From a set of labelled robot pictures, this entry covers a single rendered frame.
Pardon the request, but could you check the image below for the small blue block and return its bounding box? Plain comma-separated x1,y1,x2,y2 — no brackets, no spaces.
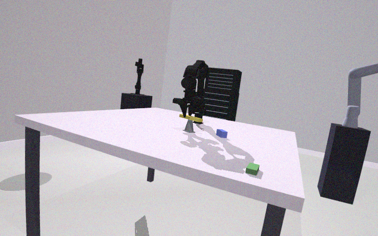
216,129,228,138

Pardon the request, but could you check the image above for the small green block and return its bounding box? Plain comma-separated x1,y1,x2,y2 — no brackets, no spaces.
245,162,259,175

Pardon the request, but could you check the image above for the yellow rectangular bar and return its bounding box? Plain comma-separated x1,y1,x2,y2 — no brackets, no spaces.
179,114,203,122

